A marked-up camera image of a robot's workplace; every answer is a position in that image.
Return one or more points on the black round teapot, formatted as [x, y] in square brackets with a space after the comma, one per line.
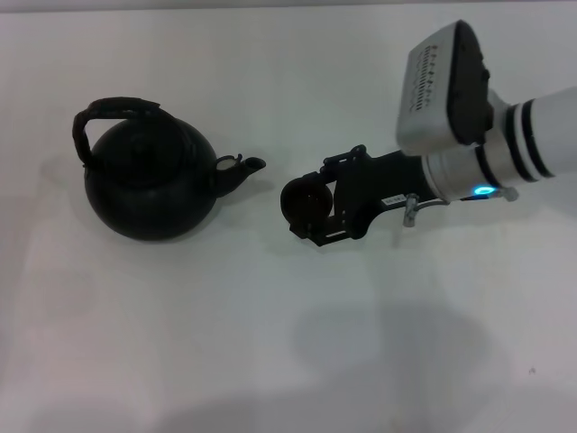
[153, 198]

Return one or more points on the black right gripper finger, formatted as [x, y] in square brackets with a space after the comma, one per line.
[342, 158]
[329, 234]

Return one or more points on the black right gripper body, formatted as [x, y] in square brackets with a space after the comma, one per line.
[383, 185]

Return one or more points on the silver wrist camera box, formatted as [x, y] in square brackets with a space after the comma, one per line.
[433, 85]

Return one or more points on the small dark brown teacup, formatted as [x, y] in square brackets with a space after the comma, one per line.
[306, 200]

